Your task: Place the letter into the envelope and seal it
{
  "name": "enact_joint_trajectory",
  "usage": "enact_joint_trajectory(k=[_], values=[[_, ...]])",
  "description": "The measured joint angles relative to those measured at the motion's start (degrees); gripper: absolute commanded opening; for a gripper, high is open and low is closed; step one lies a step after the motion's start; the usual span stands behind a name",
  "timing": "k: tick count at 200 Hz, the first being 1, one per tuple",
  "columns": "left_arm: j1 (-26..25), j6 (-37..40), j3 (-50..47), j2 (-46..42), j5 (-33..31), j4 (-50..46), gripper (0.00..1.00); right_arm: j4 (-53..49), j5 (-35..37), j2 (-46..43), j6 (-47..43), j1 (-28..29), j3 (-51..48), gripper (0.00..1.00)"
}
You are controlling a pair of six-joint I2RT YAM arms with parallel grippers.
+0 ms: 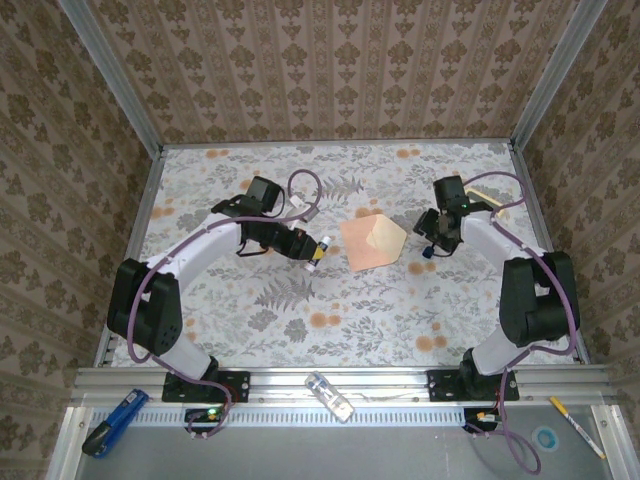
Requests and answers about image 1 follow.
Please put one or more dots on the small black controller board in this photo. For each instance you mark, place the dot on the small black controller board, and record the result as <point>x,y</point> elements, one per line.
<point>475,417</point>
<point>200,415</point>

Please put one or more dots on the aluminium left table side rail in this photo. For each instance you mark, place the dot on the aluminium left table side rail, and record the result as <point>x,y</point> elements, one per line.
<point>149,185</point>

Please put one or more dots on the navy glue stick cap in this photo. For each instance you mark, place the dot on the navy glue stick cap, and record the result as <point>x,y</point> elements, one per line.
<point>427,253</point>

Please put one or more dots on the blue tape roll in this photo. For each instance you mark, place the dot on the blue tape roll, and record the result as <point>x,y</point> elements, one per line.
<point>534,438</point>

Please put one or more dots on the aluminium right table side rail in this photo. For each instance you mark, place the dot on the aluminium right table side rail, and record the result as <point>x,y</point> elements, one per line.
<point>532,200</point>

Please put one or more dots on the aluminium right frame post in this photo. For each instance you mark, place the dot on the aluminium right frame post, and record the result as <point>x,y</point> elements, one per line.
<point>550,75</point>

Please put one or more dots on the cream yellow calculator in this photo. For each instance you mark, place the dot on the cream yellow calculator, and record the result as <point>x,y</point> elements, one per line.
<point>487,194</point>

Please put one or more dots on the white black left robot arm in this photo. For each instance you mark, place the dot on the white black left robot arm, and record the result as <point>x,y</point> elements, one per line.
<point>200,245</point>

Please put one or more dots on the aluminium table side rail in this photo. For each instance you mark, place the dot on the aluminium table side rail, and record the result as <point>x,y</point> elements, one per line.
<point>149,185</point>
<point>532,200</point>

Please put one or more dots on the navy white glue stick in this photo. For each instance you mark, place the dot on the navy white glue stick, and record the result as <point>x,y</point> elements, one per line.
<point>327,242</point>

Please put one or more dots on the pink envelope cream inside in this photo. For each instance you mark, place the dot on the pink envelope cream inside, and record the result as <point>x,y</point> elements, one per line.
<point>360,245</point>

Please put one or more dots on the aluminium left frame post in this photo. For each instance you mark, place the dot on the aluminium left frame post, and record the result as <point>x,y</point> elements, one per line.
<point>115,80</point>

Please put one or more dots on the aluminium frame post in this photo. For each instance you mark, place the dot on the aluminium frame post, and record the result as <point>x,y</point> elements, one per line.
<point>550,75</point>
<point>115,80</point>

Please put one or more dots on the grey metal base tray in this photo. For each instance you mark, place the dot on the grey metal base tray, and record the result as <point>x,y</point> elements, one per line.
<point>350,455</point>

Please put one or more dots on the white yellow marker pen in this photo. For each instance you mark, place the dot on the white yellow marker pen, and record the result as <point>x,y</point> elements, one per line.
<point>575,425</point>

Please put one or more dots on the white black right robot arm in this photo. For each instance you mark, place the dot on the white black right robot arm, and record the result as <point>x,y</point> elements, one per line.
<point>485,240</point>

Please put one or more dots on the floral patterned table cover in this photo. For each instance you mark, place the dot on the floral patterned table cover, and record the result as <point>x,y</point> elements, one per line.
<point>350,320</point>

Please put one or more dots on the blue black hand tool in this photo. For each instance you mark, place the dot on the blue black hand tool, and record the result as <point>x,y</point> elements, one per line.
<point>117,417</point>

